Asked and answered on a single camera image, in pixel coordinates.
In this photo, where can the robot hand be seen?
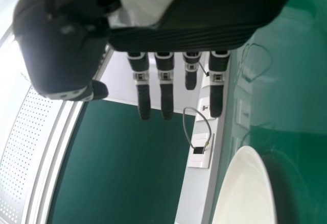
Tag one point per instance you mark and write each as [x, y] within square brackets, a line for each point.
[178, 30]

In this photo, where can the plate with brown leaf pattern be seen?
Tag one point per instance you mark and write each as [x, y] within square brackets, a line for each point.
[245, 188]

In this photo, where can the white socket strip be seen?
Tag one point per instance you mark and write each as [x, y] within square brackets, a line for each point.
[201, 161]

